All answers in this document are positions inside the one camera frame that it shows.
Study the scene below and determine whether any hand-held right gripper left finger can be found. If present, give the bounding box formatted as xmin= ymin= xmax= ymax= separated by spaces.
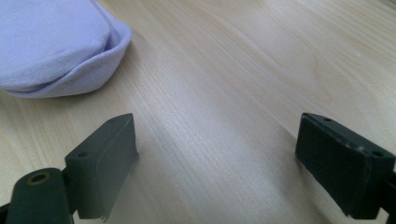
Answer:
xmin=64 ymin=112 xmax=140 ymax=223

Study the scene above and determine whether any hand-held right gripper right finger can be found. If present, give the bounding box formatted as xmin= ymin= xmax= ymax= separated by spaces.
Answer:
xmin=294 ymin=112 xmax=396 ymax=220

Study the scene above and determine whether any light purple cloth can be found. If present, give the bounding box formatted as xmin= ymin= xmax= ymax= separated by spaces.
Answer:
xmin=0 ymin=0 xmax=134 ymax=100

